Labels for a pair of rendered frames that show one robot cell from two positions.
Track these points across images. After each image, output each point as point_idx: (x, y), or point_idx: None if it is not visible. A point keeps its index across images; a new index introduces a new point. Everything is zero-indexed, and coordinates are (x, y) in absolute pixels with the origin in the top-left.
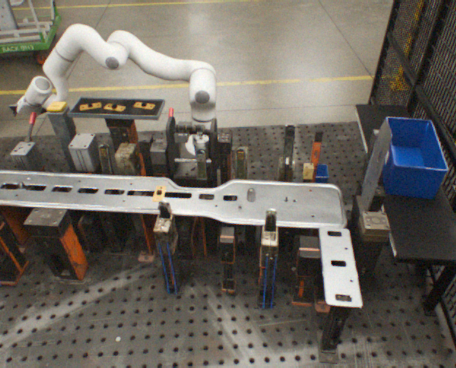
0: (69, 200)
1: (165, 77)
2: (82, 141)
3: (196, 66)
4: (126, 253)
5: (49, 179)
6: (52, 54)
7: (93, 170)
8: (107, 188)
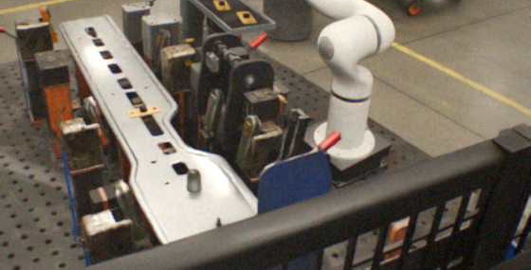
0: (91, 64)
1: (311, 4)
2: (158, 19)
3: (363, 10)
4: (113, 172)
5: (116, 43)
6: None
7: (151, 59)
8: (127, 77)
